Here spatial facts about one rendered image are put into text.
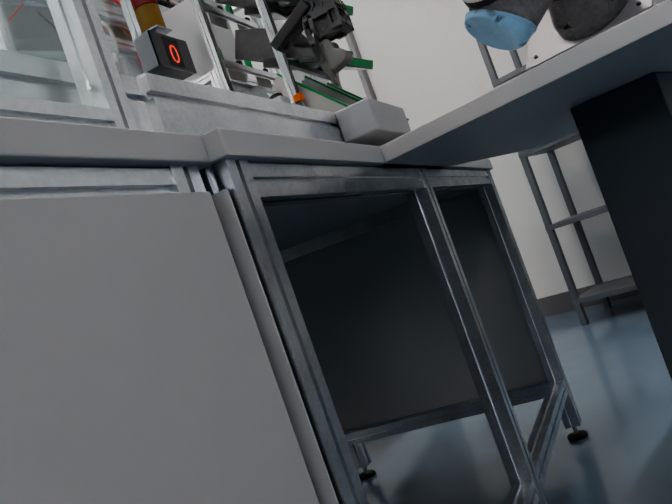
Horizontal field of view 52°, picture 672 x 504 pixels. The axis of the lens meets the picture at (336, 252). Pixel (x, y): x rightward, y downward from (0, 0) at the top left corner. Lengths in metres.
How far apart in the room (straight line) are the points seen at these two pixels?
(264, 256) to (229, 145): 0.12
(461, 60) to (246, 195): 4.01
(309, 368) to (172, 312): 0.20
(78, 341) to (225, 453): 0.17
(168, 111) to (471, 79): 3.92
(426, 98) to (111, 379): 4.39
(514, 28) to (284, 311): 0.71
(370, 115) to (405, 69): 3.67
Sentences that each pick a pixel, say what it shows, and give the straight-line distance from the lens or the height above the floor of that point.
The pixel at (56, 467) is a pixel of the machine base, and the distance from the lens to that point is 0.48.
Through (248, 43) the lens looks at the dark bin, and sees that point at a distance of 1.86.
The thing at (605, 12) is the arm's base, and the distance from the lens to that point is 1.40.
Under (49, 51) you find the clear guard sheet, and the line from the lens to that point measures 0.67.
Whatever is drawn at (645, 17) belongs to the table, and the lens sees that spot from 0.97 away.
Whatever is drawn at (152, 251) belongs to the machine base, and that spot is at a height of 0.75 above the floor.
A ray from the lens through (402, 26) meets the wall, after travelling 4.93.
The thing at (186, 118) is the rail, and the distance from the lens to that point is 0.83.
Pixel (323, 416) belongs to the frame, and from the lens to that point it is 0.73.
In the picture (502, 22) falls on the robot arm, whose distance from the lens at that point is 1.24.
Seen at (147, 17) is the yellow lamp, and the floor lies 1.28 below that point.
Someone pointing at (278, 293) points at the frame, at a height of 0.68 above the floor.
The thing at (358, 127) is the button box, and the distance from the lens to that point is 1.24.
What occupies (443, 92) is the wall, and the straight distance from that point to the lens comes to 4.74.
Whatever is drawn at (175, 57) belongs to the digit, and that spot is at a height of 1.19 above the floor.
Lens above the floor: 0.68
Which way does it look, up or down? 2 degrees up
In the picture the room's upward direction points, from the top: 20 degrees counter-clockwise
